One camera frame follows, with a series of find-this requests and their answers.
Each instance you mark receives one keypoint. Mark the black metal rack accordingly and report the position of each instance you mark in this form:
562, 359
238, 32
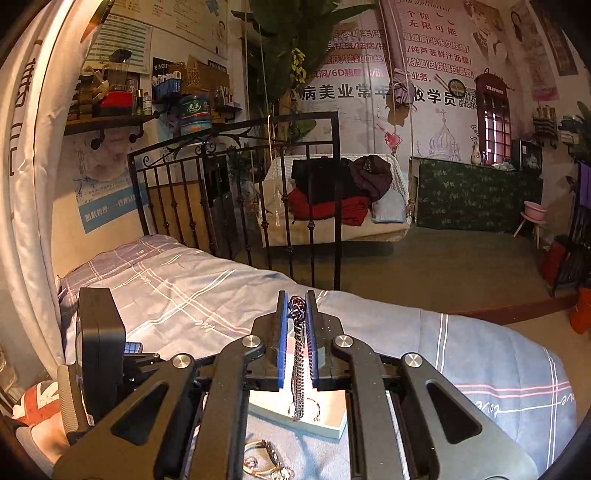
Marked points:
577, 249

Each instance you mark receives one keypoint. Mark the white box with pink inside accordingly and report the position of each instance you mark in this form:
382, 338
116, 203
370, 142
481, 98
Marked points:
270, 404

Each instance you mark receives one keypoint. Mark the red container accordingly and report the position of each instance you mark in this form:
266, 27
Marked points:
113, 102

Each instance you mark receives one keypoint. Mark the black metal bed frame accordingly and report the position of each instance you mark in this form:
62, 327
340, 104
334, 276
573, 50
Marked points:
258, 134

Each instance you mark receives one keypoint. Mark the purple cloth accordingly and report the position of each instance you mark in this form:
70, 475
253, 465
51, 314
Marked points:
585, 184

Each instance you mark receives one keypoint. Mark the black cloth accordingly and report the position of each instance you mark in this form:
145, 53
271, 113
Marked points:
321, 180

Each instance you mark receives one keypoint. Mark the grey plaid blanket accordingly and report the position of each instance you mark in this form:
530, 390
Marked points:
194, 295

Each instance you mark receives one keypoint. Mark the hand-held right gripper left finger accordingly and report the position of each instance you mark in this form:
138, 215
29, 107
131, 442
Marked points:
280, 344

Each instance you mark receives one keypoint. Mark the orange bucket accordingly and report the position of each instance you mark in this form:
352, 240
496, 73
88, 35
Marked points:
581, 314

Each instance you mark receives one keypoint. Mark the thin gold hoop earring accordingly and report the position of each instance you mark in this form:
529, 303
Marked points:
315, 410

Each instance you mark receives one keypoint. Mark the pink stool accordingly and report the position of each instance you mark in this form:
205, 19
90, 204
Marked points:
534, 210

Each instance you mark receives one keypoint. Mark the red phone booth cabinet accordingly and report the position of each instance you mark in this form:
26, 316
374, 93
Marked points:
491, 120

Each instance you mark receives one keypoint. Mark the white vase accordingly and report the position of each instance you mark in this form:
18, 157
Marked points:
475, 154

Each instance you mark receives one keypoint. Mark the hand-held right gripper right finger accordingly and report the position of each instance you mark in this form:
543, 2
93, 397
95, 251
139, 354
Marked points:
316, 344

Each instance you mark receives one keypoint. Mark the blue and white wall poster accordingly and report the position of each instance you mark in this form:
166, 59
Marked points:
111, 203

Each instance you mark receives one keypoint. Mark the green floral covered cabinet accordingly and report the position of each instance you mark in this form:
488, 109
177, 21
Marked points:
471, 198

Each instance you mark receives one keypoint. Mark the small wall rack with bottles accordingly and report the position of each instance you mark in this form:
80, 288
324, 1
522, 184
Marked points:
544, 122

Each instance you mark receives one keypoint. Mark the light blue pillow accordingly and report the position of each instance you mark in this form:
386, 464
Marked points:
390, 207

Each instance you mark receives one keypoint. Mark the dark maroon jacket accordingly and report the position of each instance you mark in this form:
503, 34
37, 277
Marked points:
371, 177

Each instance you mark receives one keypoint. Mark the large printed wall poster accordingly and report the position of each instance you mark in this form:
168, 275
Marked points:
429, 60

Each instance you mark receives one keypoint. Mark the teal round tin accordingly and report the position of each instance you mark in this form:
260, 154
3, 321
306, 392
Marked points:
195, 114

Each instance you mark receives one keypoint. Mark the white hanging swing chair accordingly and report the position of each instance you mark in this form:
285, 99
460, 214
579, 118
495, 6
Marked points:
277, 230

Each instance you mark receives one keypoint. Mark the flag print pillow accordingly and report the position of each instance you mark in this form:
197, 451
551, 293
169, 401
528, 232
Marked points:
39, 401

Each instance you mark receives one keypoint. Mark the black framed picture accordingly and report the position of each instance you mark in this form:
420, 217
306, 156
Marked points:
527, 156

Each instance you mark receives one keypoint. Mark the large leafy plant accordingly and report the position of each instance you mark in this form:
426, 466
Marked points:
295, 32

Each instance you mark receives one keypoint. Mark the blue basket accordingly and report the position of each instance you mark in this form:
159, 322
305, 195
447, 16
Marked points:
167, 90

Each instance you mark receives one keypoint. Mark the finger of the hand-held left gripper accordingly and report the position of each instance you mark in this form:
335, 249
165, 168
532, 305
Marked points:
138, 356

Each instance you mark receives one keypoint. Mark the red cloth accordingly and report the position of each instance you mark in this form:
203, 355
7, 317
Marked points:
323, 212

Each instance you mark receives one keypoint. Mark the white printed banner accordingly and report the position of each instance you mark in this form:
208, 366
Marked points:
32, 184

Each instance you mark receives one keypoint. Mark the dark wall shelf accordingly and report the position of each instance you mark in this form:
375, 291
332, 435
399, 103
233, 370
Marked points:
106, 123

